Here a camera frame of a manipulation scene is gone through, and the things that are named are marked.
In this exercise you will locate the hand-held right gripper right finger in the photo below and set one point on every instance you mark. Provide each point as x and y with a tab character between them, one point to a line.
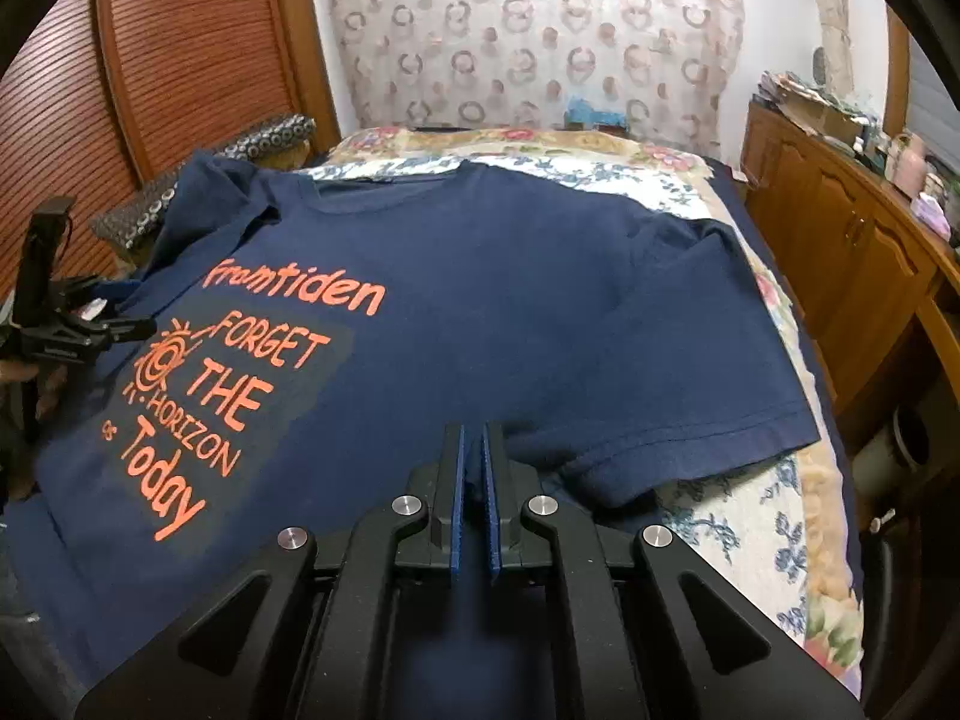
491	510

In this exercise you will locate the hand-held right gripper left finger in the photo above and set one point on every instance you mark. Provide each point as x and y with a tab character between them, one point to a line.
457	510

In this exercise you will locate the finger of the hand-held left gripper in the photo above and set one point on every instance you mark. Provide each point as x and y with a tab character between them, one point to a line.
120	334
82	289

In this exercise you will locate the navy printed t-shirt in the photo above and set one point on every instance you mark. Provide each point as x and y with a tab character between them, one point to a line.
487	300

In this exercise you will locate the person's left hand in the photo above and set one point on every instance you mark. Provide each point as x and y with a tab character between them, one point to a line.
19	382

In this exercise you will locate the wooden louvered wardrobe door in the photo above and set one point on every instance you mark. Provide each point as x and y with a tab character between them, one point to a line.
210	52
52	127

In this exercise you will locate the dark circle patterned folded cloth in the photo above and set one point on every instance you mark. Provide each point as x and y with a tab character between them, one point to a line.
270	133

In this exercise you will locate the floral bedspread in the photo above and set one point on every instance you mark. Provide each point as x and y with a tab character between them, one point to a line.
750	532

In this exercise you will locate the grey cylindrical bin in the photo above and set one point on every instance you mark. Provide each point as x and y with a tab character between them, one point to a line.
896	454

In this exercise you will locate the blue cloth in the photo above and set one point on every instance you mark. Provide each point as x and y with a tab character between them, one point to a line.
596	112

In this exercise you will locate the wooden dresser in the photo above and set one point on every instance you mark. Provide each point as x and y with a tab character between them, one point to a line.
825	225

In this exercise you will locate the circle print curtain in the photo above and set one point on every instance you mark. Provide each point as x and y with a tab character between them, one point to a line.
525	30

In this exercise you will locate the clutter of bottles and boxes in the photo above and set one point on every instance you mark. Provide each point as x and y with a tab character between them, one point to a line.
817	109

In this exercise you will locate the lavender container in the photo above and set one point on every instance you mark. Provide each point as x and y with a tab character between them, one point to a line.
930	210

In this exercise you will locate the pink bottle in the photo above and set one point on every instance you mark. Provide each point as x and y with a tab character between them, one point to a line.
911	161

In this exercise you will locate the grey oval object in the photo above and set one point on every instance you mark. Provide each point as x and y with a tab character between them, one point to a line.
819	64

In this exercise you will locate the grey window blind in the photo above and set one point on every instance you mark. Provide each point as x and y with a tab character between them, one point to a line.
937	105

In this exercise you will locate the cream lace curtain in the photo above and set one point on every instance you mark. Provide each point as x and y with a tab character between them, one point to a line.
832	7

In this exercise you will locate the wooden window frame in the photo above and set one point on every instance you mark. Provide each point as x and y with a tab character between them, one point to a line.
897	67

